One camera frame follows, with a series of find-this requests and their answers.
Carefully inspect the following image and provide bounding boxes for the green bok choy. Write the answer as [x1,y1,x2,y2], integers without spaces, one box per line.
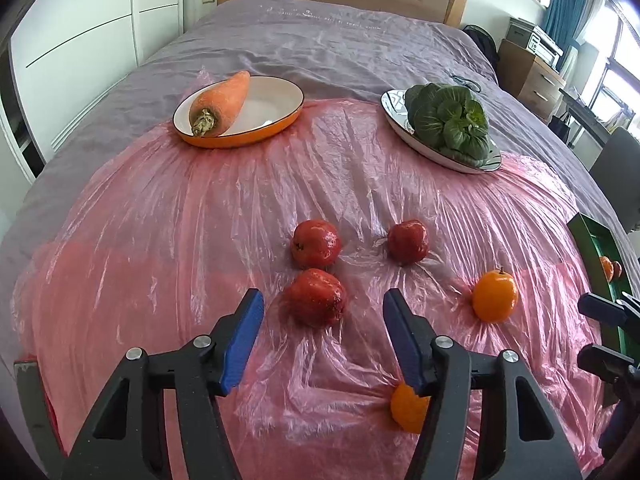
[404,82,490,168]

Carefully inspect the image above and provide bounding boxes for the teal curtain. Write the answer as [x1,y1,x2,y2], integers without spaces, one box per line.
[541,0,588,70]

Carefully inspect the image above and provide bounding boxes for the purple grey bedspread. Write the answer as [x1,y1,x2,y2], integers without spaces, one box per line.
[0,0,640,281]

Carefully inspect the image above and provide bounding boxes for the large red apple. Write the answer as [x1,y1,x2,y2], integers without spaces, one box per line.
[613,261,623,280]

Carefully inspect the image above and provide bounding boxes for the green tray box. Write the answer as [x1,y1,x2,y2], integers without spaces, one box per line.
[567,214,639,361]

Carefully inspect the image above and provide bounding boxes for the black cable on bed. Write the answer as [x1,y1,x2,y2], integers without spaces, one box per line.
[449,74,483,94]

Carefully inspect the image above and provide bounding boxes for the wooden nightstand drawers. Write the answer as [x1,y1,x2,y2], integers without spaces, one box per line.
[496,39,565,124]

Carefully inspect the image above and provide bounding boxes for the small red apple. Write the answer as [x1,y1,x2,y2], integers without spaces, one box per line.
[387,219,428,266]
[284,269,347,328]
[290,220,342,269]

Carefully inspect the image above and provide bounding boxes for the orange rimmed oval dish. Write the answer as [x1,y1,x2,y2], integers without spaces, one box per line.
[172,76,305,148]

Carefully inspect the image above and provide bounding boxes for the white oval plate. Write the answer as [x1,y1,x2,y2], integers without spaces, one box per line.
[380,82,502,174]

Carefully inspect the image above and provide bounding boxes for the small red apple front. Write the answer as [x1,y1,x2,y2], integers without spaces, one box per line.
[284,269,347,328]

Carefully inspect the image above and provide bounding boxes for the carrot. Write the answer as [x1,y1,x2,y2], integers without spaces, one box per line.
[189,70,250,138]

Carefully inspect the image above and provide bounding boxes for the white wardrobe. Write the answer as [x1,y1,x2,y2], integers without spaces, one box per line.
[1,0,184,181]

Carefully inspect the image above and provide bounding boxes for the black backpack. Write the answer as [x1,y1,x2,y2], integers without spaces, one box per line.
[462,25,500,81]

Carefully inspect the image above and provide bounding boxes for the dark chair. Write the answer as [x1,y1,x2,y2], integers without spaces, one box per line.
[589,127,640,233]

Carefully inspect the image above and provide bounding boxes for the small red apple back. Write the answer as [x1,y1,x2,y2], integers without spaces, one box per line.
[387,219,428,266]

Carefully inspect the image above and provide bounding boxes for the pink plastic sheet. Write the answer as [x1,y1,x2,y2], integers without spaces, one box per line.
[9,100,608,479]

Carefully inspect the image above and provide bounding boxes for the large orange with stem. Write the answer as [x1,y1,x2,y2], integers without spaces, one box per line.
[472,268,520,323]

